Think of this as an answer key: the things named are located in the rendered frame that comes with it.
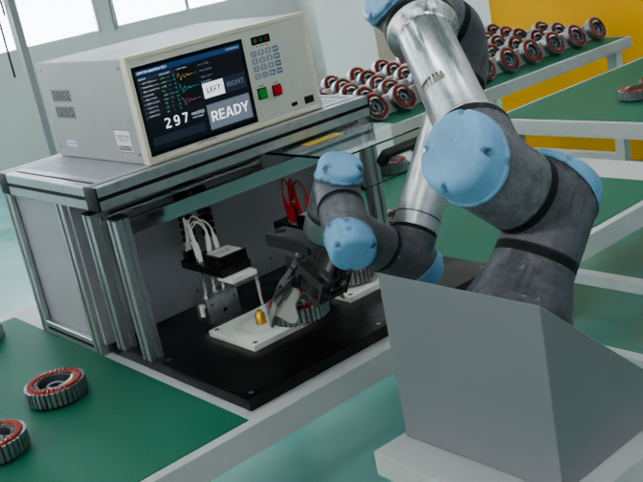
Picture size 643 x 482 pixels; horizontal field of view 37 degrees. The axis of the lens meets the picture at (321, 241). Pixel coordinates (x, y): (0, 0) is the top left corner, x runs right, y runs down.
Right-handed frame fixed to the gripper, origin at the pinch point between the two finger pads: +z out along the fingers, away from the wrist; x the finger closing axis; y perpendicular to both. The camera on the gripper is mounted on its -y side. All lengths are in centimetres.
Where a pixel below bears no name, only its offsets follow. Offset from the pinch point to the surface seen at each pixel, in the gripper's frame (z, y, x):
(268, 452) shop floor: 120, -36, 44
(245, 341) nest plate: 8.9, -4.6, -7.1
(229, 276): 4.8, -16.8, -2.2
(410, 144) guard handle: -20.5, -8.7, 31.4
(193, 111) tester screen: -17.0, -40.3, 3.8
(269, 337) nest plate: 7.5, -2.2, -3.5
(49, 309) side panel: 36, -53, -20
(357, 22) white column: 149, -261, 298
